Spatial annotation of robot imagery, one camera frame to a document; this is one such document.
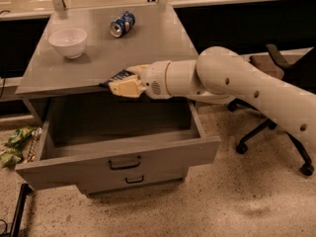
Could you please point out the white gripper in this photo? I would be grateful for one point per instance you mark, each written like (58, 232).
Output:
(156, 79)

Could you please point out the dark blue rxbar wrapper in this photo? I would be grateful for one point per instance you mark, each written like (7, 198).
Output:
(119, 76)

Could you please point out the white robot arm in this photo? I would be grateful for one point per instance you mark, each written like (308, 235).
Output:
(218, 76)

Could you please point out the grey drawer cabinet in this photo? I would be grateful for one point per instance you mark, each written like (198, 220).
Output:
(157, 35)

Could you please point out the open grey top drawer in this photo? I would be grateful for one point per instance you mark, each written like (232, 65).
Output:
(81, 133)

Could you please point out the blue soda can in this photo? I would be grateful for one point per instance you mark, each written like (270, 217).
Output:
(122, 24)

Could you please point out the white ceramic bowl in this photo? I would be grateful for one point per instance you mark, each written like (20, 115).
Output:
(70, 42)

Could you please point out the green chip bag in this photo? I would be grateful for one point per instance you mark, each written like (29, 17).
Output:
(13, 151)

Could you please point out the black metal stand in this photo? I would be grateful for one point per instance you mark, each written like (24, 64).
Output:
(13, 229)

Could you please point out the black top drawer handle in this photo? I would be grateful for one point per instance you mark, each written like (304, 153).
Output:
(124, 164)

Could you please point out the black drawer handle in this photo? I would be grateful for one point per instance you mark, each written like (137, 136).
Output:
(135, 180)
(124, 164)

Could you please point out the black lower drawer handle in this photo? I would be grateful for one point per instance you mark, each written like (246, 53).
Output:
(135, 180)

